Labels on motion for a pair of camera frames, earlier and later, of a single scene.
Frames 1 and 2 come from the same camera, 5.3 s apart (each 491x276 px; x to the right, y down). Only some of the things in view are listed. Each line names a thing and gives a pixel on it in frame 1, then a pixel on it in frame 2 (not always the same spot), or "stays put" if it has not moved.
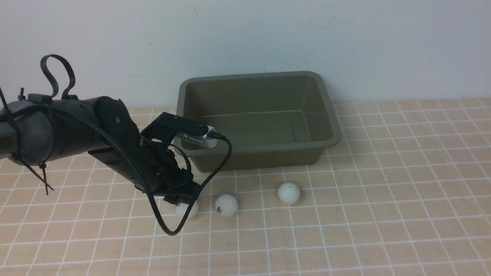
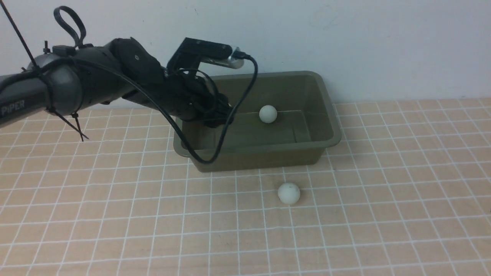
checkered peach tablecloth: [406, 191] stays put
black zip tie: [19, 159] → [50, 105]
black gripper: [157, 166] → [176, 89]
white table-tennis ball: [180, 208] → [268, 114]
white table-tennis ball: [289, 193] stays put
